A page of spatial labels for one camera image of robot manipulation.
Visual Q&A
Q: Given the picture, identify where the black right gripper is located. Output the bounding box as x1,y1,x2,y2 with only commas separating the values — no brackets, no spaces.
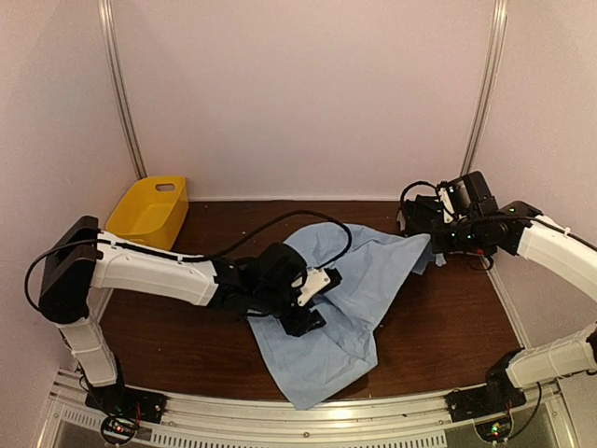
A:
431,217,483,254

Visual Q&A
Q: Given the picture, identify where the light blue long sleeve shirt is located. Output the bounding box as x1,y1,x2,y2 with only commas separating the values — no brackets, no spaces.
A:
249,223,446,410

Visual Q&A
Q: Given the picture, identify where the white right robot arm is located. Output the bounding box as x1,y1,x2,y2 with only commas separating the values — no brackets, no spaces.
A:
432,172,596,413

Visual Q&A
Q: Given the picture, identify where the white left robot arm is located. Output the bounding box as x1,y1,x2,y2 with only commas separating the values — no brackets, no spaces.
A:
36,216,337,414

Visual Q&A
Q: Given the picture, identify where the black folded button shirt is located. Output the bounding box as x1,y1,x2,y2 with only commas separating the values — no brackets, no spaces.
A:
396,194,449,236

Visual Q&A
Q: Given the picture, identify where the yellow plastic basket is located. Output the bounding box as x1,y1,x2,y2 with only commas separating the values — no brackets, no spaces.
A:
105,175,189,250

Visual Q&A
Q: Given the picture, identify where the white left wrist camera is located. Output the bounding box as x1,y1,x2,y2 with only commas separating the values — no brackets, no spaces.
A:
292,268,342,307

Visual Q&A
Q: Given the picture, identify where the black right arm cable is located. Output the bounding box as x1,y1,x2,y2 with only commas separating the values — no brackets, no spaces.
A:
399,179,495,272

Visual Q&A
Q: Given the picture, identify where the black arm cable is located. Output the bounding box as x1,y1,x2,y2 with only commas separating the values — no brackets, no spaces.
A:
399,179,495,272
23,210,354,321

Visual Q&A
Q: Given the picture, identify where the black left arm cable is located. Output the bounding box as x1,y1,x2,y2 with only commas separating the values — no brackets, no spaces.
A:
23,210,354,321

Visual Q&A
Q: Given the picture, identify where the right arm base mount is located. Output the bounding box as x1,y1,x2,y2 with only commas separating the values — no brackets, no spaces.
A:
445,385,527,423

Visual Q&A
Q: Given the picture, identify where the aluminium front rail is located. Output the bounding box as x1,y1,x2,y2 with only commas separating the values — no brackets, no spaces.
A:
44,368,575,448

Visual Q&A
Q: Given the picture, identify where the aluminium right corner post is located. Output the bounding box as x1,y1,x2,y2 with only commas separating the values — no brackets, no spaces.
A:
459,0,508,176

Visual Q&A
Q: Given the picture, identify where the aluminium corner post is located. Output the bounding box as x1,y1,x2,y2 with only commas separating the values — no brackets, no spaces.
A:
459,0,508,176
97,0,147,179

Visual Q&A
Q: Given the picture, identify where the aluminium left corner post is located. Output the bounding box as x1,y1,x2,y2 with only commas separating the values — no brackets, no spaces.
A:
97,0,147,179

